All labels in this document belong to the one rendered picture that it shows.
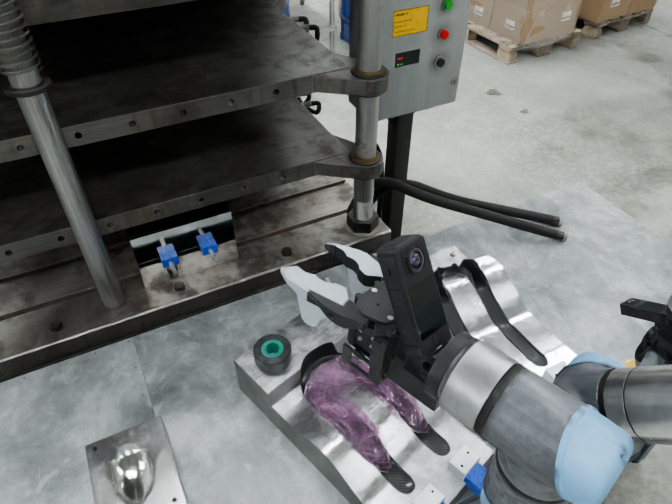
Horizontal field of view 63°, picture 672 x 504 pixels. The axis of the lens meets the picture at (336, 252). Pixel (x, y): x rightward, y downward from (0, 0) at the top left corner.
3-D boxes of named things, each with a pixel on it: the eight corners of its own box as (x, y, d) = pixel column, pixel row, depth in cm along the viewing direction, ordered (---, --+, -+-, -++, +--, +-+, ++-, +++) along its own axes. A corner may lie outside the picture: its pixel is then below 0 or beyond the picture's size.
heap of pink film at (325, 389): (437, 423, 112) (442, 401, 106) (378, 482, 103) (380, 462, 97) (348, 349, 126) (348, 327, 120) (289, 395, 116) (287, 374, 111)
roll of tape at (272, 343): (247, 359, 117) (245, 349, 115) (274, 337, 122) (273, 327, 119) (272, 380, 113) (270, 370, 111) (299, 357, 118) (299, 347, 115)
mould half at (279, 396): (489, 465, 111) (500, 437, 104) (405, 561, 98) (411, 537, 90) (323, 328, 138) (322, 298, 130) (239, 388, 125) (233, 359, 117)
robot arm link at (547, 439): (577, 537, 45) (612, 491, 40) (465, 451, 51) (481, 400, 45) (616, 470, 49) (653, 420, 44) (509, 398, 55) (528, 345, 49)
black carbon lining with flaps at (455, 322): (550, 368, 120) (562, 341, 114) (492, 396, 115) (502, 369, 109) (457, 270, 143) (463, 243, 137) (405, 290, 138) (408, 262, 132)
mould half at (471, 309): (582, 396, 123) (601, 360, 114) (490, 444, 114) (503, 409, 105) (451, 261, 156) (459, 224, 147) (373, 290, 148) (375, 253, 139)
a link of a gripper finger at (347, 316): (299, 309, 55) (377, 343, 53) (300, 298, 55) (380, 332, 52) (321, 284, 59) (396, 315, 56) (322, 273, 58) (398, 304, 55)
